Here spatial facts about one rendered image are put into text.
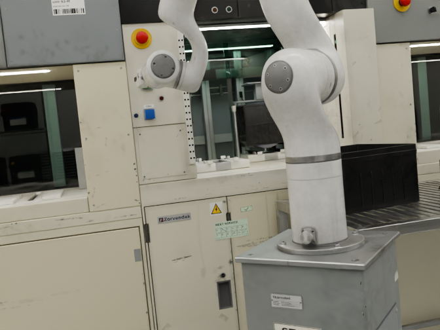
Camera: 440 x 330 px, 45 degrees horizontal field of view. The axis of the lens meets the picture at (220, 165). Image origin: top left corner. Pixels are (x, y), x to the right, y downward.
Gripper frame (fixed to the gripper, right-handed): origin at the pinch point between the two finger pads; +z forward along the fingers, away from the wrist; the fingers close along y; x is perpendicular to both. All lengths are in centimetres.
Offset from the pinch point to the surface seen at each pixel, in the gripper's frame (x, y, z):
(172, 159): -25.8, 6.1, 13.1
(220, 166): -32, 27, 32
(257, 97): -5, 54, 63
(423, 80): -4, 135, 58
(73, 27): 19.5, -21.2, 11.6
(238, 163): -31, 34, 32
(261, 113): -12, 52, 54
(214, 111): -8, 43, 102
